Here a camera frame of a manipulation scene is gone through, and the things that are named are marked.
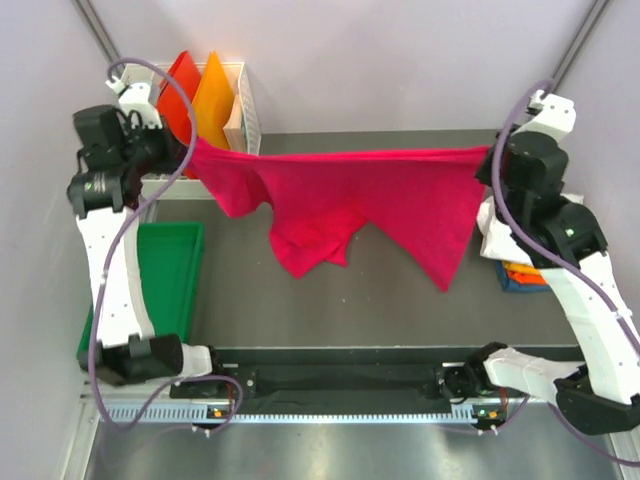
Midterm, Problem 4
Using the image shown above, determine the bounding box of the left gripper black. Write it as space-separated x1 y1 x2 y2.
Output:
117 115 189 177

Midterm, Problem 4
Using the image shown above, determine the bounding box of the magenta t shirt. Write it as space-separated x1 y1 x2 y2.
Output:
190 141 488 291

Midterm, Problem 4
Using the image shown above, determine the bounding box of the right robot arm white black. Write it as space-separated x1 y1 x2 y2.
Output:
465 131 639 435

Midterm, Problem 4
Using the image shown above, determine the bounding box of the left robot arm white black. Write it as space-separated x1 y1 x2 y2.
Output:
67 105 227 397

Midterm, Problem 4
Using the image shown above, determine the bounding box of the red plastic board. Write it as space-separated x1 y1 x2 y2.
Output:
157 51 202 174

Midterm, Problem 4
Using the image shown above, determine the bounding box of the folded white t shirt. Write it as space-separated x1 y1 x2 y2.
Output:
474 194 586 265

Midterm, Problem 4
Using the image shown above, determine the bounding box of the orange plastic board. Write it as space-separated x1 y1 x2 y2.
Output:
193 51 235 150

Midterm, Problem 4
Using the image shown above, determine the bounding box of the wooden board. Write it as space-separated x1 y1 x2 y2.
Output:
223 95 248 153

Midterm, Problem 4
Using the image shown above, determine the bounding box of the green plastic tray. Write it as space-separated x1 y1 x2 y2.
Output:
96 222 204 347

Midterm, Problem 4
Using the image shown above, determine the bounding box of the white plastic basket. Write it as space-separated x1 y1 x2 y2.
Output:
124 62 262 201

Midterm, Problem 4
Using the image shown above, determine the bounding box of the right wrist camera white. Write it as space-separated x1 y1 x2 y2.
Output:
518 89 577 143

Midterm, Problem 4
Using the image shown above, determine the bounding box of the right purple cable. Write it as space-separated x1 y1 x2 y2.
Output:
490 79 640 468

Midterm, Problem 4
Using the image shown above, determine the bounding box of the white slotted cable duct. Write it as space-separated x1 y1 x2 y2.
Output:
99 402 506 425

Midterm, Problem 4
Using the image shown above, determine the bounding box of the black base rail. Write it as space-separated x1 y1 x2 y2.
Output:
169 346 529 415

